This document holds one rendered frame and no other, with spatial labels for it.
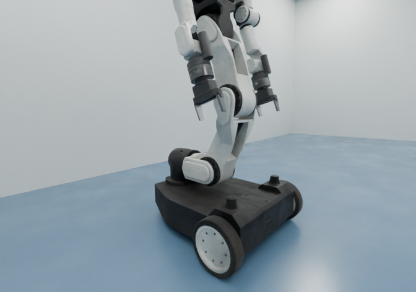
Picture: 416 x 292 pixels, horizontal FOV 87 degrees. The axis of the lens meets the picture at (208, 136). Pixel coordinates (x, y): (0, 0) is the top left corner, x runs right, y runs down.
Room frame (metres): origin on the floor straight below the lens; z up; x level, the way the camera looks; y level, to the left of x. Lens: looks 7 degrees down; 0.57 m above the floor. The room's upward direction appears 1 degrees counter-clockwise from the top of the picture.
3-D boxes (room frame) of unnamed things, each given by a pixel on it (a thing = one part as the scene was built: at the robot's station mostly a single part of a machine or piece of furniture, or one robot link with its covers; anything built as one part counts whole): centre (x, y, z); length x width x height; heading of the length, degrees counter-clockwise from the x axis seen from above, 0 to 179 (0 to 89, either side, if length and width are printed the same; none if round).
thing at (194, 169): (1.10, 0.00, 0.28); 0.21 x 0.20 x 0.13; 47
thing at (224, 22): (1.11, 0.01, 0.97); 0.28 x 0.13 x 0.18; 47
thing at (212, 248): (0.72, -0.02, 0.10); 0.20 x 0.05 x 0.20; 47
